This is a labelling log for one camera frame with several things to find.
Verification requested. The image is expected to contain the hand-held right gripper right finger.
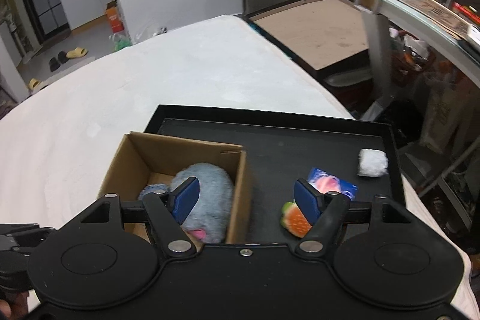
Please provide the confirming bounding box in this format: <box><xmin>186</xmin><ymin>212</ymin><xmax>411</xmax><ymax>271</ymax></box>
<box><xmin>293</xmin><ymin>178</ymin><xmax>432</xmax><ymax>259</ymax></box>

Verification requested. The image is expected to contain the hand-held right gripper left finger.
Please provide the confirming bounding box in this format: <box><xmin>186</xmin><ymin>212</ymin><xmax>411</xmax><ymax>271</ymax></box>
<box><xmin>64</xmin><ymin>176</ymin><xmax>200</xmax><ymax>257</ymax></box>

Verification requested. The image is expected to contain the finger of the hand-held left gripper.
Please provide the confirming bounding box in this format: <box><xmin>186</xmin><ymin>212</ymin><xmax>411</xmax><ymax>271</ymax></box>
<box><xmin>0</xmin><ymin>223</ymin><xmax>58</xmax><ymax>252</ymax></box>

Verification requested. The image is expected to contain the hamburger plush toy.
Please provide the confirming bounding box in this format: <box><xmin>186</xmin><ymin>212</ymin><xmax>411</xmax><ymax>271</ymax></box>
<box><xmin>281</xmin><ymin>202</ymin><xmax>314</xmax><ymax>238</ymax></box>

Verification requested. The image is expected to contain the grey plush toy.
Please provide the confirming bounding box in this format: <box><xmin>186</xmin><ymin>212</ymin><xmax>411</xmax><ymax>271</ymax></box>
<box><xmin>170</xmin><ymin>163</ymin><xmax>235</xmax><ymax>244</ymax></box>

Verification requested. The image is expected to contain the brown cardboard box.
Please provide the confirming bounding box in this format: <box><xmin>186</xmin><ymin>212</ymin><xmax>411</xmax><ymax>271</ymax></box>
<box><xmin>98</xmin><ymin>132</ymin><xmax>251</xmax><ymax>246</ymax></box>

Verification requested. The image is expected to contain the blue picture packet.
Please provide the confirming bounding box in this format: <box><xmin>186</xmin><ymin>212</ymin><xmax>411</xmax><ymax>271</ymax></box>
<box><xmin>307</xmin><ymin>167</ymin><xmax>359</xmax><ymax>201</ymax></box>

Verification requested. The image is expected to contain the small blue plush toy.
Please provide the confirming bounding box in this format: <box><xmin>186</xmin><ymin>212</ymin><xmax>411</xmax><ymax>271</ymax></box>
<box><xmin>138</xmin><ymin>184</ymin><xmax>169</xmax><ymax>201</ymax></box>

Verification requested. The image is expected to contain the black tray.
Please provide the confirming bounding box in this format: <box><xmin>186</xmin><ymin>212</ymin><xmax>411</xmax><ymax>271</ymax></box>
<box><xmin>144</xmin><ymin>104</ymin><xmax>408</xmax><ymax>246</ymax></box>

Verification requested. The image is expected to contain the white fluffy pad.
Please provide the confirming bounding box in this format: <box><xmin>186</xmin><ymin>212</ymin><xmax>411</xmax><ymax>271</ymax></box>
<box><xmin>357</xmin><ymin>148</ymin><xmax>389</xmax><ymax>178</ymax></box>

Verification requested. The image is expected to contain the glass desk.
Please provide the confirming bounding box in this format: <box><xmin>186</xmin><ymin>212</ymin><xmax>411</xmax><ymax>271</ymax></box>
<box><xmin>355</xmin><ymin>0</ymin><xmax>480</xmax><ymax>111</ymax></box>

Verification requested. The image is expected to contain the beige tote bag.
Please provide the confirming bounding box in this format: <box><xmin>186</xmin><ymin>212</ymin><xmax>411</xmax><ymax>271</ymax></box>
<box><xmin>420</xmin><ymin>80</ymin><xmax>470</xmax><ymax>153</ymax></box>

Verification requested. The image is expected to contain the green plastic bag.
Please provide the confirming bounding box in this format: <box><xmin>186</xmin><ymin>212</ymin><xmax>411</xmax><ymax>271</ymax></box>
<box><xmin>109</xmin><ymin>33</ymin><xmax>132</xmax><ymax>52</ymax></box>

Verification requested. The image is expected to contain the dark red bag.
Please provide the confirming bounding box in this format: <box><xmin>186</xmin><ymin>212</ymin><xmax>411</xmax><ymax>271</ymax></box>
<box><xmin>390</xmin><ymin>29</ymin><xmax>436</xmax><ymax>89</ymax></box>

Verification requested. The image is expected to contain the black-framed brown board table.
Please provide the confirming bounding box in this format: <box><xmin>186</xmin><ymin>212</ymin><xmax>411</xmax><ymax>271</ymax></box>
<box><xmin>244</xmin><ymin>0</ymin><xmax>373</xmax><ymax>81</ymax></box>

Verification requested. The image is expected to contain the orange carton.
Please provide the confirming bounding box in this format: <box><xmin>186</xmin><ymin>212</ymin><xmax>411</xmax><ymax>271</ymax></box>
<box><xmin>105</xmin><ymin>1</ymin><xmax>125</xmax><ymax>34</ymax></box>

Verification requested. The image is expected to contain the brown patterned board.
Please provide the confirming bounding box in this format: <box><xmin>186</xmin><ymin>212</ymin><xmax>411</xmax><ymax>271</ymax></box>
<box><xmin>374</xmin><ymin>0</ymin><xmax>474</xmax><ymax>39</ymax></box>

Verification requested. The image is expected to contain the grey metal frame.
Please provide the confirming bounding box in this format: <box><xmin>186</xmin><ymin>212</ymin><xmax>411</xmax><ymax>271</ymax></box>
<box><xmin>397</xmin><ymin>140</ymin><xmax>480</xmax><ymax>231</ymax></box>

